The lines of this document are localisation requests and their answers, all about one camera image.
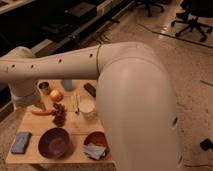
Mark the light blue cup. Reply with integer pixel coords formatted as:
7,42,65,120
61,80,72,91

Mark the purple bowl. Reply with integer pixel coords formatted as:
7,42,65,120
38,128,70,159

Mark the blue sponge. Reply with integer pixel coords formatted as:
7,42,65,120
11,132,32,154

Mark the metal tin can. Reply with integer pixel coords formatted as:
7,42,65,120
39,82,50,95

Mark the black box on floor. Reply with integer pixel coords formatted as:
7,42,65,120
200,139,213,151

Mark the black device on shelf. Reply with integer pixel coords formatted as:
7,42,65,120
64,2,97,25

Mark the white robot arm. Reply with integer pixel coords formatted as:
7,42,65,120
0,42,184,171

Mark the bunch of dark grapes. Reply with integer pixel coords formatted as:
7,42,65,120
53,103,66,127

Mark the grey folded cloth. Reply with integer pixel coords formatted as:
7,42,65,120
83,143,106,160

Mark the orange apple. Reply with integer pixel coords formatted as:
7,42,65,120
50,89,63,102

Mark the black rectangular block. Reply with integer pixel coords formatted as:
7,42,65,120
84,83,96,97

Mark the brown bowl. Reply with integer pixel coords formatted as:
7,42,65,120
83,132,109,160

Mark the black office chair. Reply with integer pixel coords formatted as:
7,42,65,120
171,0,213,42
130,0,164,17

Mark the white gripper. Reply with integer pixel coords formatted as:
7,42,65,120
12,90,46,111

